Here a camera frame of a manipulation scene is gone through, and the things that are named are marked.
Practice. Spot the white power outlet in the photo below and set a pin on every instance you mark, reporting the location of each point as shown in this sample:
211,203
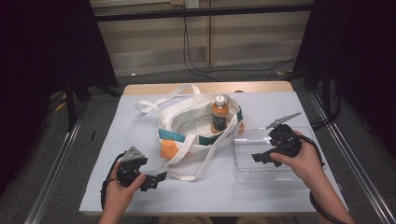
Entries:
191,3

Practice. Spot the person's right hand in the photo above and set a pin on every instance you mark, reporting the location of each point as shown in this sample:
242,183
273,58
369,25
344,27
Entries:
306,163

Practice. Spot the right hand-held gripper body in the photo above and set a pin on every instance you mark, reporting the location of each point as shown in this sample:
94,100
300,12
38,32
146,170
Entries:
285,141

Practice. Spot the white canvas tote bag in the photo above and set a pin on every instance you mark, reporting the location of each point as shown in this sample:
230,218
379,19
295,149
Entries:
186,124

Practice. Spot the black horizontal bar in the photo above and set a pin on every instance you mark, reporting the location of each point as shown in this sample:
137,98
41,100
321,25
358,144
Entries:
202,12

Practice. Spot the clear plastic tray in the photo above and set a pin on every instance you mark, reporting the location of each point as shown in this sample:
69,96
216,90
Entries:
258,161

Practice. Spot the person's left hand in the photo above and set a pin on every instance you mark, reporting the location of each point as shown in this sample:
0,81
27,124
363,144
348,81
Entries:
120,194

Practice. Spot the black metal stand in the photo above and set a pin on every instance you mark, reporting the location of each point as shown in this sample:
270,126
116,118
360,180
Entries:
326,90
70,105

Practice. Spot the orange drink bottle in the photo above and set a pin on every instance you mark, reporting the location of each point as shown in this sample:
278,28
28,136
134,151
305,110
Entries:
219,112

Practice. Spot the metal floor rail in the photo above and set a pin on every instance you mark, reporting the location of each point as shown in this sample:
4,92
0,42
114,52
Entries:
351,155
53,174

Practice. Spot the black curtain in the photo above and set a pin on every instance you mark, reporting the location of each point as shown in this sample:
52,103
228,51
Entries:
43,62
358,62

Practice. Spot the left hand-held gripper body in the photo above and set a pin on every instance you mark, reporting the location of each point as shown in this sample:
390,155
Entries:
130,172

